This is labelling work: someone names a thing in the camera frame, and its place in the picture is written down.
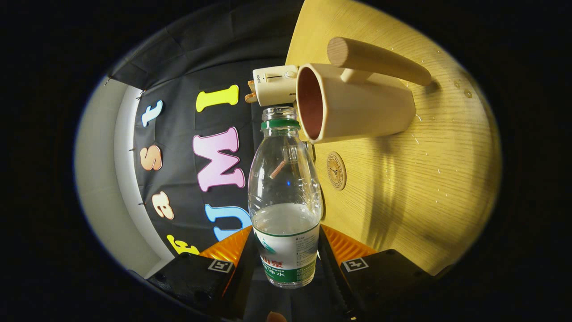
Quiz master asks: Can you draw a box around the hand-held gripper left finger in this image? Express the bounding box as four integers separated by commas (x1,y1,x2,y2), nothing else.
147,226,261,321

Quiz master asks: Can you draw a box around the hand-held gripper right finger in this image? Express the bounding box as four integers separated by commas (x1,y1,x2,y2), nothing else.
318,224,436,321

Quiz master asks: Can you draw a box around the clear plastic bottle green label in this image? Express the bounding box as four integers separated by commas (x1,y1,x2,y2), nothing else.
248,106,322,289

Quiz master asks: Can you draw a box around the round cork coaster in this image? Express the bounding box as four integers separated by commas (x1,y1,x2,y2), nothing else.
326,151,347,191

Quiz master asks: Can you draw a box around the cream cup with wooden handle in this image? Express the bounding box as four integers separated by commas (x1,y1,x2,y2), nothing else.
296,37,432,144

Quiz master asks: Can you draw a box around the wooden table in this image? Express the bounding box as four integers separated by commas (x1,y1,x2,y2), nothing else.
286,0,503,275

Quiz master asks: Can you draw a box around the cream toaster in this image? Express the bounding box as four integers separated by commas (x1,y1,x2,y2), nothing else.
252,65,299,107

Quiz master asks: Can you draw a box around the black backdrop cloth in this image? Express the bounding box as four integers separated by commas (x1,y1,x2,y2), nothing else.
105,0,340,322

